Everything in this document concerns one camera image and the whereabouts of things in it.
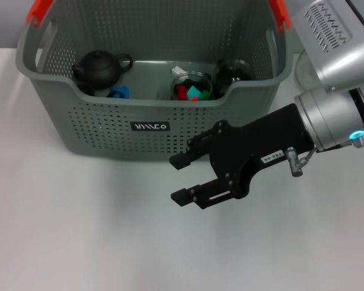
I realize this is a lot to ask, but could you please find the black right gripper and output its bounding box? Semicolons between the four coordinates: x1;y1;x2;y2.
168;102;314;210

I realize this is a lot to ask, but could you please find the blue toy brick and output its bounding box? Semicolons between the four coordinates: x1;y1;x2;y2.
109;85;130;99

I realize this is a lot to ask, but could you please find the grey perforated storage basket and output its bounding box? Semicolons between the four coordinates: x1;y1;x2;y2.
15;0;294;163

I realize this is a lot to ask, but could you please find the small black clay teacup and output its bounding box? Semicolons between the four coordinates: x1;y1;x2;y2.
77;81;95;97

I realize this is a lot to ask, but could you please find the black clay teapot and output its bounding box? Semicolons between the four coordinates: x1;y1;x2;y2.
72;50;133;90

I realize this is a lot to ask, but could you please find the glass teapot with black lid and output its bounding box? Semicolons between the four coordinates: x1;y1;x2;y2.
295;50;322;92

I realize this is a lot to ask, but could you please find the right gripper cable with plug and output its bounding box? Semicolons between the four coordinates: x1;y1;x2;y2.
285;146;317;178

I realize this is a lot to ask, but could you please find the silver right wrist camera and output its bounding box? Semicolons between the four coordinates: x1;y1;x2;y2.
292;0;364;92

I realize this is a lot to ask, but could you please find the orange basket handle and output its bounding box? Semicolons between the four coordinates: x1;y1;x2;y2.
27;0;291;31

